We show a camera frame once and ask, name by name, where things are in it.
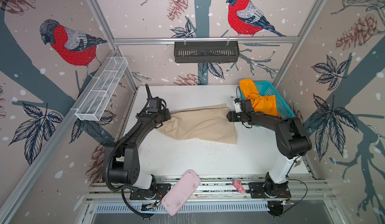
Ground beige drawstring shorts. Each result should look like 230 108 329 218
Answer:
158 104 237 144

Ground orange shorts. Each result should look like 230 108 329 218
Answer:
239 79 280 116

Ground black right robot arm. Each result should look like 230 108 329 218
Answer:
227 99 312 184

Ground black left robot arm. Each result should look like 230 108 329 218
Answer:
102 97 171 196

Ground teal plastic basket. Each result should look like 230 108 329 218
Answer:
239 81 295 118

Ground small pink crumpled object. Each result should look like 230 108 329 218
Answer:
233 180 246 193

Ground pink flat case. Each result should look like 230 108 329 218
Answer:
161 170 201 216

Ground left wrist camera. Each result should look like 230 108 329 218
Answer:
147 97 166 113

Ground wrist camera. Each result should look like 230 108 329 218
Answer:
234 99 254 113
147 97 166 113

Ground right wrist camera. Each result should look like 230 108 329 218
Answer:
234 99 254 113

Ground black hanging wire basket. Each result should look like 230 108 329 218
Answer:
174 41 240 63

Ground white wire mesh shelf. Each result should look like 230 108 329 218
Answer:
75 56 128 121

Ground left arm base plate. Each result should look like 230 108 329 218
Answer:
129 183 171 201

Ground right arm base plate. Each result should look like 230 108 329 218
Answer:
247 180 291 199

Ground aluminium horizontal frame bar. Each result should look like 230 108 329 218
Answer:
113 36 299 46

